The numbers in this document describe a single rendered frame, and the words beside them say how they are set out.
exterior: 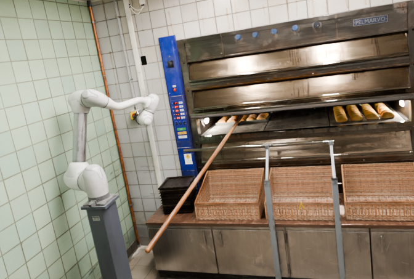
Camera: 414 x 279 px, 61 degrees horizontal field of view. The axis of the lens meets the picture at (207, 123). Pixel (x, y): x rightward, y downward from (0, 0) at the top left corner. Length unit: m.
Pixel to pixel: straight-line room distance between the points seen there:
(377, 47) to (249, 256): 1.95
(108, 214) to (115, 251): 0.29
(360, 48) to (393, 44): 0.23
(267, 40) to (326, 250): 1.75
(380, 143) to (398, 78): 0.54
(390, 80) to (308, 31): 0.75
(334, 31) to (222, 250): 2.02
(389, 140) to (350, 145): 0.30
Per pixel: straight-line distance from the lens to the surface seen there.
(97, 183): 2.65
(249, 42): 3.11
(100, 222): 2.74
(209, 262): 3.21
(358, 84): 3.09
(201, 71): 3.22
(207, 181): 3.37
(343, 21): 3.07
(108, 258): 2.86
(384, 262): 3.03
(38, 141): 2.92
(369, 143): 3.21
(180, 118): 3.33
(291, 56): 3.07
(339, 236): 2.84
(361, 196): 3.25
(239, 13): 3.12
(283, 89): 3.10
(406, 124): 3.21
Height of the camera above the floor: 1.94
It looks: 11 degrees down
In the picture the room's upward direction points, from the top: 9 degrees counter-clockwise
